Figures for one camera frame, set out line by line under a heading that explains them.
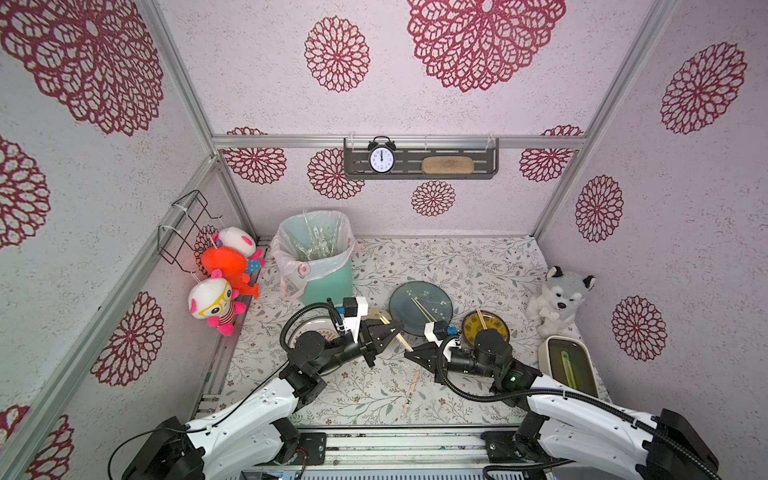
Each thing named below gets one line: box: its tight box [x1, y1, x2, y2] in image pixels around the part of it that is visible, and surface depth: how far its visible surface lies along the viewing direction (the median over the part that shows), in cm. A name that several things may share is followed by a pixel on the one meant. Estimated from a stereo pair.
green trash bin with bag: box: [270, 210, 358, 305], surface depth 91 cm
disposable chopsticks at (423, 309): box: [410, 297, 438, 323], surface depth 99 cm
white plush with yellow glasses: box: [188, 269, 247, 336], surface depth 82 cm
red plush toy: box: [201, 246, 260, 299], surface depth 91 cm
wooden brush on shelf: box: [421, 156, 475, 175], surface depth 92 cm
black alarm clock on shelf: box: [368, 136, 397, 175], surface depth 92 cm
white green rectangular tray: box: [538, 336, 600, 399], surface depth 85 cm
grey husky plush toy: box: [527, 266, 596, 338], surface depth 85 cm
